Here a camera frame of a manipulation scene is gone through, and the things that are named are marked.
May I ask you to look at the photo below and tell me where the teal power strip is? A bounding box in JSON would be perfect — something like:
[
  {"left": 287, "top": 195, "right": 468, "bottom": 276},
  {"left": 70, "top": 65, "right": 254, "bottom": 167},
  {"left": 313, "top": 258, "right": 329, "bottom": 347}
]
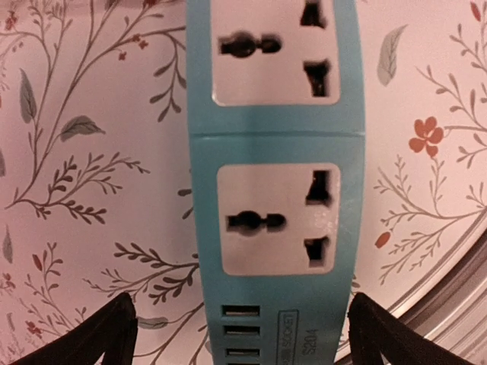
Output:
[{"left": 186, "top": 1, "right": 365, "bottom": 364}]

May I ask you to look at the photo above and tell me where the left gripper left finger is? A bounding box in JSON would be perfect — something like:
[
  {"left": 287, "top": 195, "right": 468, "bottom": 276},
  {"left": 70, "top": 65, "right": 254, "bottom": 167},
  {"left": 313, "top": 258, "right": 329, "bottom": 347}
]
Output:
[{"left": 15, "top": 292, "right": 138, "bottom": 364}]

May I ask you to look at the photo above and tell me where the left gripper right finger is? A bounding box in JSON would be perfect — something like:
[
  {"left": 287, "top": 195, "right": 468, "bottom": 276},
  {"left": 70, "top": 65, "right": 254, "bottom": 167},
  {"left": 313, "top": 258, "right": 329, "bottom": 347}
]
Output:
[{"left": 348, "top": 292, "right": 469, "bottom": 365}]

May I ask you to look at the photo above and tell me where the floral table mat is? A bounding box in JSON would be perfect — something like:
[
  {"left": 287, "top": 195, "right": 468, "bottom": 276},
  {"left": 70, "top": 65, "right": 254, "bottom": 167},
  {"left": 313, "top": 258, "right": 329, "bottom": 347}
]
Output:
[{"left": 1, "top": 1, "right": 486, "bottom": 364}]

